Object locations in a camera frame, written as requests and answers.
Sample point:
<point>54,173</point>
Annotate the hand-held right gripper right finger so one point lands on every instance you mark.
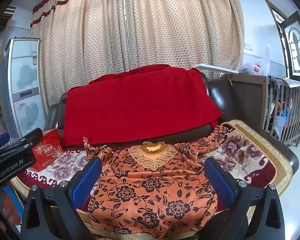
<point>219,182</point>

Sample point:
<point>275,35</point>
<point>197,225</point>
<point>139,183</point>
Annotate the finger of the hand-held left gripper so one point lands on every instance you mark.
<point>31,136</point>
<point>0,141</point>

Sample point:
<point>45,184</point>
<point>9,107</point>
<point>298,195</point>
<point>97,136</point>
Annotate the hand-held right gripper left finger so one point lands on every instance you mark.
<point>87,177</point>

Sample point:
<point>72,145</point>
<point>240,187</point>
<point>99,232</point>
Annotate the orange black floral garment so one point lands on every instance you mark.
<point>145,180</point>

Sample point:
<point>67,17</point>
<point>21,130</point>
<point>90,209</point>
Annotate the red gift box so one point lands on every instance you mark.
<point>46,150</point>

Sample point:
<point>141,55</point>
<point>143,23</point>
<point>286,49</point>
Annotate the floral plush blanket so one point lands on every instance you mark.
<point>242,152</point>

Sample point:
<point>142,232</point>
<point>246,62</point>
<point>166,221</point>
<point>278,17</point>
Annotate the silver standing air conditioner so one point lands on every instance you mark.
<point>22,85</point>

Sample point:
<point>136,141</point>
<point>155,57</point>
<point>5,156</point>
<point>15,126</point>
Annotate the dark brown leather sofa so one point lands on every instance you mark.
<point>219,95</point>

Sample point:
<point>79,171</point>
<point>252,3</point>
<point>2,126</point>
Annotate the blue cloth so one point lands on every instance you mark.
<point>283,122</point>

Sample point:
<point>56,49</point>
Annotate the red blanket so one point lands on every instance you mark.
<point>140,105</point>

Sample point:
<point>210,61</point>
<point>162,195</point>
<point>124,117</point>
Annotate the brown wooden crib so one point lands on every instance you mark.
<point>252,90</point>

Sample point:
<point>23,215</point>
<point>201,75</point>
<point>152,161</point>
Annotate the white board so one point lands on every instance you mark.
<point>214,67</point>

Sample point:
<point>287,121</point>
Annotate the clear plastic bag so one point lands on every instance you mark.
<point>258,65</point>

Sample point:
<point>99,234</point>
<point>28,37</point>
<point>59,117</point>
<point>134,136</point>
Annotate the beige dotted curtain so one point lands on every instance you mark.
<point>140,30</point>

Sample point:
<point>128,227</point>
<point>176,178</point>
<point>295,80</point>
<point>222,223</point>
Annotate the dark door with stained glass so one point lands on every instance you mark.
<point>296,45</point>

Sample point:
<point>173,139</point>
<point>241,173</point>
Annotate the white wall socket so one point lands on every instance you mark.
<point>248,46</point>

